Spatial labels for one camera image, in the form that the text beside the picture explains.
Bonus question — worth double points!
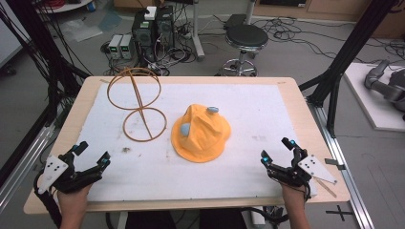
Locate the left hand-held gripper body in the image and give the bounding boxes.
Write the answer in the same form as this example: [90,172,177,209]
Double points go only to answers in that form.
[36,151,104,195]

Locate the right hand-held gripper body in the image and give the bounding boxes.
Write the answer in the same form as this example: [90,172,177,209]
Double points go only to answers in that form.
[266,154,338,189]

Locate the wooden ring hat stand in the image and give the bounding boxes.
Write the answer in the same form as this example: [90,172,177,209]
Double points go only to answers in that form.
[106,66,168,143]

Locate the orange hat with blue ears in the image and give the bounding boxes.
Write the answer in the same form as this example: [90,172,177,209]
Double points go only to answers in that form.
[170,103,232,164]

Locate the person's right hand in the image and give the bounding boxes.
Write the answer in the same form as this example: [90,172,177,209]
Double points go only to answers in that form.
[279,180,309,208]

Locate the person's left hand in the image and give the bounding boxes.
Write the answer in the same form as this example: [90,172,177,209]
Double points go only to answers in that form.
[56,183,94,215]

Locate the thin wooden stick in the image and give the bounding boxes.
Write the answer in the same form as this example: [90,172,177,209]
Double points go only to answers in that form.
[312,177,337,198]

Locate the white foam mat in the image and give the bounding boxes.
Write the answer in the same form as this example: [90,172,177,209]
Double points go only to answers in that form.
[73,82,320,203]

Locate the white power strip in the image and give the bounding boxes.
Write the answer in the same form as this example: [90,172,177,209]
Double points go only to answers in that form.
[249,206,266,228]

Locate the person's dark trousers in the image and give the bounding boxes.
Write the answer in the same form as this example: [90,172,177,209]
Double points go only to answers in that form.
[124,208,248,229]

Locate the white platform board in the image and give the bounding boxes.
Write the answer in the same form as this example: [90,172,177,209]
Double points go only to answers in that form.
[343,62,405,133]

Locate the grey power supply unit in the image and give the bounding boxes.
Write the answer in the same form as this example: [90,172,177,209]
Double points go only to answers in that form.
[119,33,136,60]
[107,33,124,60]

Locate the clear plastic sheet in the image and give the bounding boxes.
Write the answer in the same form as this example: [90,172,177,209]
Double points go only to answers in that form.
[59,18,103,43]

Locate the black round stool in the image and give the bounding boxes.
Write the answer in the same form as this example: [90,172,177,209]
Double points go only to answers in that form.
[221,24,269,77]

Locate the black computer tower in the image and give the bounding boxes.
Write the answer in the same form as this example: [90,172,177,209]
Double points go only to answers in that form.
[155,5,176,52]
[131,10,158,64]

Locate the grey desk leg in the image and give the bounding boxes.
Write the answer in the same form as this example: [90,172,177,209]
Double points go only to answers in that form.
[190,0,206,62]

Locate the small white box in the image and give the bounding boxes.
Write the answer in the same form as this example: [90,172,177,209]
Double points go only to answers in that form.
[144,6,158,21]

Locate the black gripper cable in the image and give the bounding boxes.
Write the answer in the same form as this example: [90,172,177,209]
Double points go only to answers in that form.
[32,171,64,229]

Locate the grey metal bracket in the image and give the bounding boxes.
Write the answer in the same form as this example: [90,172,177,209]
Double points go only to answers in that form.
[324,157,347,171]

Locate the aluminium rail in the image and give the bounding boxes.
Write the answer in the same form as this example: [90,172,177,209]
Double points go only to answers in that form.
[0,124,55,212]
[306,97,375,229]

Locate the black floor cables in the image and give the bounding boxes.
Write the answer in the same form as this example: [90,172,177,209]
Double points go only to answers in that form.
[252,16,405,65]

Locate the black frame post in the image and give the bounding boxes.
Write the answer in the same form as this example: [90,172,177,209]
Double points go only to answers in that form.
[298,0,399,138]
[0,0,91,189]

